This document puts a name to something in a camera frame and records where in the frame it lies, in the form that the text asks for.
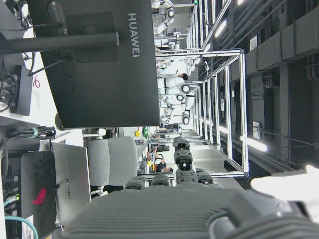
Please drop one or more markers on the black ROG mini computer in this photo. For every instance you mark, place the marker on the black ROG mini computer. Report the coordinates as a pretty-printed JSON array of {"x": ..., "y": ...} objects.
[{"x": 37, "y": 179}]

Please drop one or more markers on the yellow round object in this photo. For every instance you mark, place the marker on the yellow round object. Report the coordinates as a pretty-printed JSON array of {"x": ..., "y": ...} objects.
[{"x": 137, "y": 133}]

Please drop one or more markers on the grey office chair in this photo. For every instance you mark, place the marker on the grey office chair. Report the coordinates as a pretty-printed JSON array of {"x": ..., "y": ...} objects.
[{"x": 117, "y": 161}]

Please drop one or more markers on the ceiling light bar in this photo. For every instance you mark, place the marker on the ceiling light bar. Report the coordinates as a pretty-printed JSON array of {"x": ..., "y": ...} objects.
[
  {"x": 220, "y": 28},
  {"x": 255, "y": 144}
]

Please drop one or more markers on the silver Huawei laptop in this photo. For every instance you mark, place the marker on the silver Huawei laptop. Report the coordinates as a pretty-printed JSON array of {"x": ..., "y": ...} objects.
[{"x": 72, "y": 179}]

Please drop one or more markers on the person in white coat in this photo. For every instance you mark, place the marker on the person in white coat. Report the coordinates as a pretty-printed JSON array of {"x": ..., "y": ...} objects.
[{"x": 172, "y": 80}]

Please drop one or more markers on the seated person in black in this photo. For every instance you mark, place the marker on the seated person in black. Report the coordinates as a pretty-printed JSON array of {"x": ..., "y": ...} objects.
[{"x": 162, "y": 167}]

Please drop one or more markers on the right dark robot hand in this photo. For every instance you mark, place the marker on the right dark robot hand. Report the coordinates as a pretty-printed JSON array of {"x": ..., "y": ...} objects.
[{"x": 154, "y": 214}]

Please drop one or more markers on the black Huawei monitor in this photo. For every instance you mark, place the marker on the black Huawei monitor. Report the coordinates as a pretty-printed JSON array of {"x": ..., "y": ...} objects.
[{"x": 104, "y": 82}]

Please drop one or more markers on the black hub box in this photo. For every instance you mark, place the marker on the black hub box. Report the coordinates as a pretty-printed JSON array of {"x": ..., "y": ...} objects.
[{"x": 23, "y": 92}]

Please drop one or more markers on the white humanoid robot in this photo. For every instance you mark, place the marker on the white humanoid robot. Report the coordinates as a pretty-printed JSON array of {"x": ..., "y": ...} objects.
[
  {"x": 185, "y": 99},
  {"x": 164, "y": 25}
]

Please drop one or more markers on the aluminium frame cage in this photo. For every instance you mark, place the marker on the aluminium frame cage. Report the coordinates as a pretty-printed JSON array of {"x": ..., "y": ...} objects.
[{"x": 243, "y": 112}]

